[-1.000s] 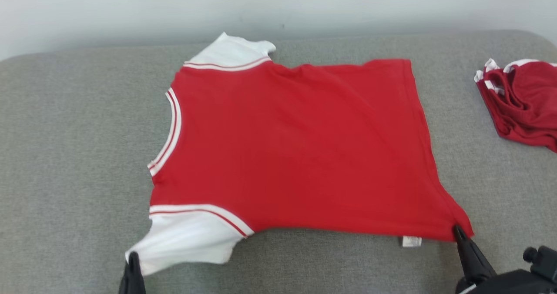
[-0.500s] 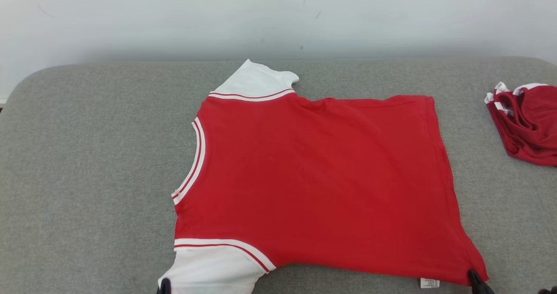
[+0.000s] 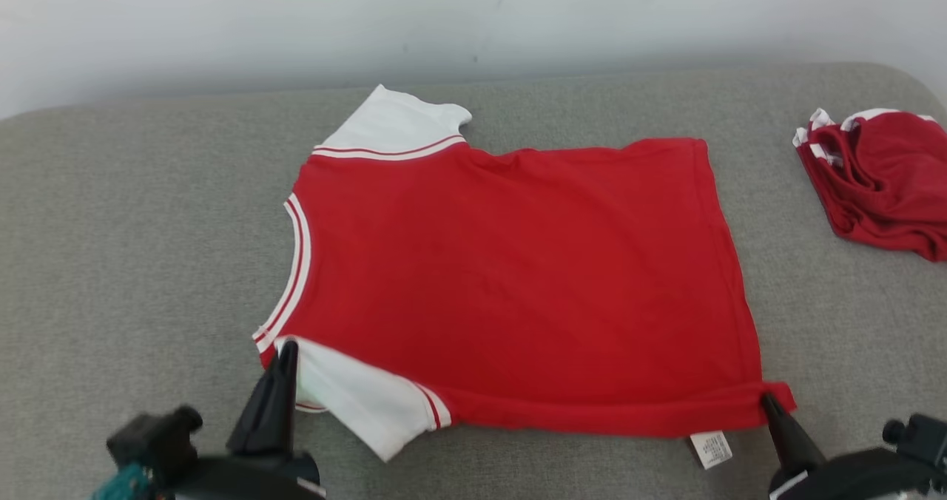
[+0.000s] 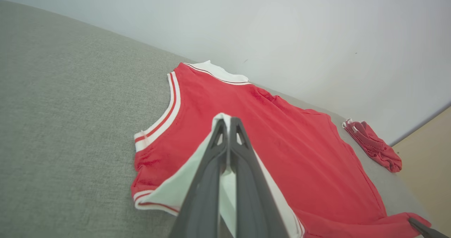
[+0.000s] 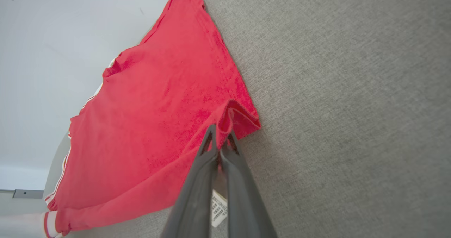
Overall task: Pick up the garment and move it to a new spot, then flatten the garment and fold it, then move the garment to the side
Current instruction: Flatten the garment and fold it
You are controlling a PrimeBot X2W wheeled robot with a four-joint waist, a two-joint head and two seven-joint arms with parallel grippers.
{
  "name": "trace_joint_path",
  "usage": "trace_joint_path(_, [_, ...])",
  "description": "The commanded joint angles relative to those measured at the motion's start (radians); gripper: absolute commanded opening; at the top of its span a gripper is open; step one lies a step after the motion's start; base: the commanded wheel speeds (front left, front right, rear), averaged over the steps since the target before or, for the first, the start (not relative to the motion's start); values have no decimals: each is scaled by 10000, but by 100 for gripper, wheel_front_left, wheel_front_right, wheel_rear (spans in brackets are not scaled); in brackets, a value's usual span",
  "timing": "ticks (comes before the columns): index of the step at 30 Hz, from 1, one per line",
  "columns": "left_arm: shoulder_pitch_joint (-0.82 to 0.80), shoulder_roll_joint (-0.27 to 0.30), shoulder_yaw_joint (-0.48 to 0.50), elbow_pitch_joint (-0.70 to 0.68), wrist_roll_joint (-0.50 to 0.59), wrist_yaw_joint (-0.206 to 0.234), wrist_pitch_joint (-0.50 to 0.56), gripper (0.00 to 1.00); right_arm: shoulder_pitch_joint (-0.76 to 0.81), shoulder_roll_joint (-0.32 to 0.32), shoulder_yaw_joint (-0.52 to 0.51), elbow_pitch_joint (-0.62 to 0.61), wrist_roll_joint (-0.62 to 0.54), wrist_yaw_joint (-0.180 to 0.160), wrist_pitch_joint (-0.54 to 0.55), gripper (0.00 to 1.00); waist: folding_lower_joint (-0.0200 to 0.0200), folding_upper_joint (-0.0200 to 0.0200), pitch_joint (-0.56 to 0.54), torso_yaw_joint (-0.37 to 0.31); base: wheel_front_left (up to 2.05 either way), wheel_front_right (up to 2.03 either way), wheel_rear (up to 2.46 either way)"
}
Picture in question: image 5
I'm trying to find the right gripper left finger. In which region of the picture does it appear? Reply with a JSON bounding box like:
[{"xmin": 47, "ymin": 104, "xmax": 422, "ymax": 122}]
[{"xmin": 160, "ymin": 124, "xmax": 221, "ymax": 238}]

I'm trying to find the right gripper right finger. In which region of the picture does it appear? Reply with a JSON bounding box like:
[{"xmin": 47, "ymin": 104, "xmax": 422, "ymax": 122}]
[{"xmin": 220, "ymin": 130, "xmax": 279, "ymax": 238}]

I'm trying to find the red basketball jersey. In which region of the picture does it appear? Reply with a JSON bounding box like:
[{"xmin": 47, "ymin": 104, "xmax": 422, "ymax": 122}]
[{"xmin": 43, "ymin": 0, "xmax": 262, "ymax": 238}]

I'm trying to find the wall baseboard strip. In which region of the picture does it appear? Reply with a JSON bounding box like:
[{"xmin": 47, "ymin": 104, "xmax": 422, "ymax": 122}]
[{"xmin": 0, "ymin": 189, "xmax": 45, "ymax": 200}]

